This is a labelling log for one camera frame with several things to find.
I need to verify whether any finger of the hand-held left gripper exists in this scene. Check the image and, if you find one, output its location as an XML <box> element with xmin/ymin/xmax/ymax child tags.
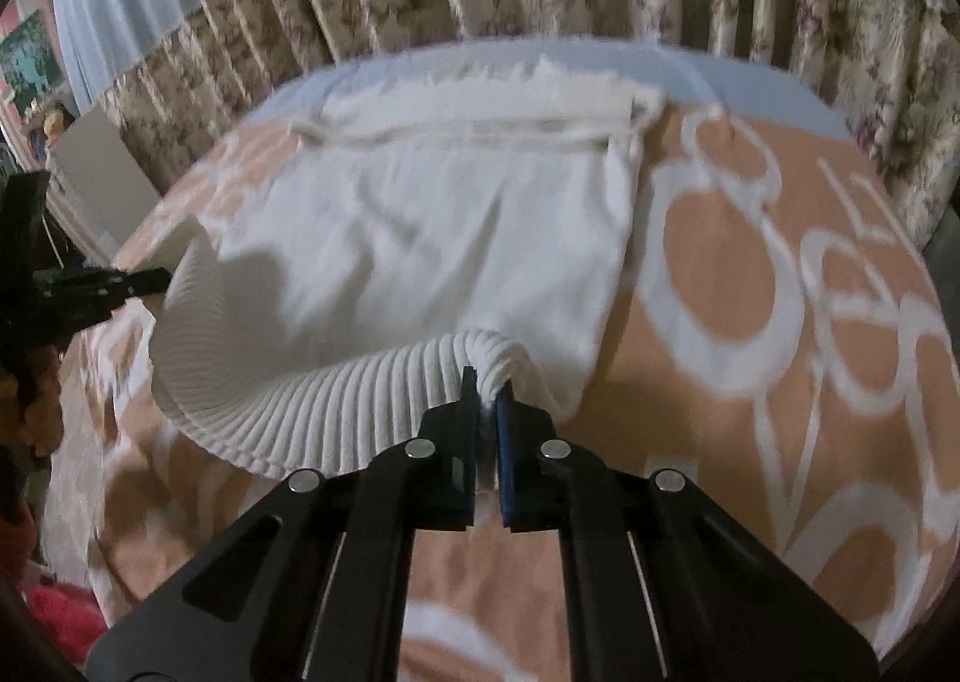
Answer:
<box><xmin>34</xmin><ymin>266</ymin><xmax>172</xmax><ymax>340</ymax></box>

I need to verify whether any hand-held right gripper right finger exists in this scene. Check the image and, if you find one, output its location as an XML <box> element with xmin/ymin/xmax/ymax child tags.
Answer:
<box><xmin>495</xmin><ymin>382</ymin><xmax>880</xmax><ymax>682</ymax></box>

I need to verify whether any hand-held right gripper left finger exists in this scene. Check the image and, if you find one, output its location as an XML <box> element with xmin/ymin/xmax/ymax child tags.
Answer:
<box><xmin>84</xmin><ymin>365</ymin><xmax>481</xmax><ymax>682</ymax></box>

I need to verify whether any white knit sweater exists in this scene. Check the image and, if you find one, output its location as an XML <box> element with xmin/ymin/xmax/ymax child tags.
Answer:
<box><xmin>148</xmin><ymin>52</ymin><xmax>668</xmax><ymax>480</ymax></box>

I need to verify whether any stuffed toy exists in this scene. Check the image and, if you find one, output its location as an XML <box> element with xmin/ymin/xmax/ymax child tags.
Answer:
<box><xmin>26</xmin><ymin>104</ymin><xmax>76</xmax><ymax>151</ymax></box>

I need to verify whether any orange patterned blanket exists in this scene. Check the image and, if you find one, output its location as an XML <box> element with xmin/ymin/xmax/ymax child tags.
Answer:
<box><xmin>45</xmin><ymin>104</ymin><xmax>960</xmax><ymax>682</ymax></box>

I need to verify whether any red cloth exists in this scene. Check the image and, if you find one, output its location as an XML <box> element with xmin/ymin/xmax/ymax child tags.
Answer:
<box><xmin>22</xmin><ymin>502</ymin><xmax>106</xmax><ymax>660</ymax></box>

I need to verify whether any light blue bed sheet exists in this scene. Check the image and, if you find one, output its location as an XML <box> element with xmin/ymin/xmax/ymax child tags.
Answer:
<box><xmin>247</xmin><ymin>41</ymin><xmax>856</xmax><ymax>143</ymax></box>

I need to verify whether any wall poster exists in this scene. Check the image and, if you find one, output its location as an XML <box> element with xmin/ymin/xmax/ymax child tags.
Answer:
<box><xmin>0</xmin><ymin>11</ymin><xmax>68</xmax><ymax>102</ymax></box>

